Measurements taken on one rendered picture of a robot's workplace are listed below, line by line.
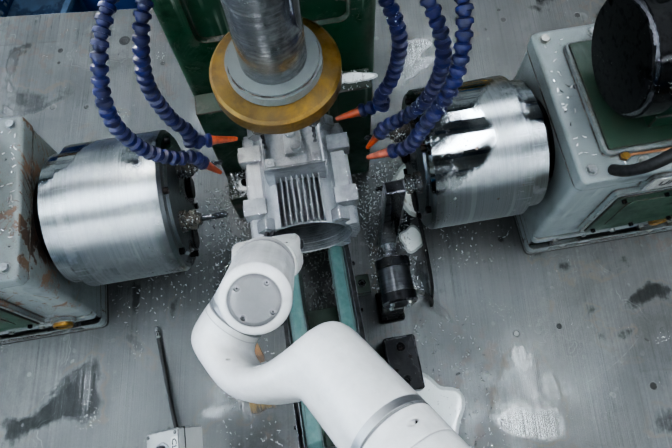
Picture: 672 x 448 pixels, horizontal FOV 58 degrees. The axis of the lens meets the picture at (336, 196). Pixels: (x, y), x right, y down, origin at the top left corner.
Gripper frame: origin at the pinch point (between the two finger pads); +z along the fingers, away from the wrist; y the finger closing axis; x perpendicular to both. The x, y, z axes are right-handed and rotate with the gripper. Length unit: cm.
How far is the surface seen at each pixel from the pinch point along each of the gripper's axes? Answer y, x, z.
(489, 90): 39.5, 18.6, 3.2
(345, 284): 11.2, -12.5, 12.5
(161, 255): -17.6, 0.8, 0.3
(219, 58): -1.4, 28.6, -11.9
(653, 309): 71, -29, 17
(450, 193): 29.9, 3.3, -1.0
